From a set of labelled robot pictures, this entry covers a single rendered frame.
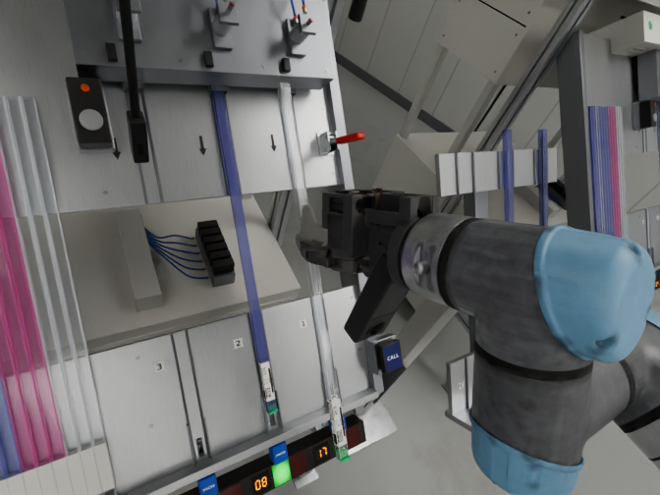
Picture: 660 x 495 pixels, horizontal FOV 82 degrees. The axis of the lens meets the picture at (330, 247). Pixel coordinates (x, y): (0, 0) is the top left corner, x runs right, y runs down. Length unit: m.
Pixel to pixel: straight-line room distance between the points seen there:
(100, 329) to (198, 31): 0.57
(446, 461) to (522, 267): 1.39
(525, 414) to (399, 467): 1.24
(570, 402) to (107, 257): 0.88
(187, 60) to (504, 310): 0.47
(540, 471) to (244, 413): 0.43
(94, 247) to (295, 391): 0.58
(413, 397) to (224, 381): 1.13
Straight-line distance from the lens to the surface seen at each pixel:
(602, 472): 2.05
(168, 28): 0.58
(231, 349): 0.60
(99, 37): 0.56
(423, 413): 1.64
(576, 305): 0.25
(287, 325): 0.62
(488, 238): 0.28
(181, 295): 0.89
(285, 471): 0.72
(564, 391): 0.29
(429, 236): 0.30
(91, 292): 0.92
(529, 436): 0.31
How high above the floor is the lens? 1.35
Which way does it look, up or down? 44 degrees down
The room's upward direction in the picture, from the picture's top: 22 degrees clockwise
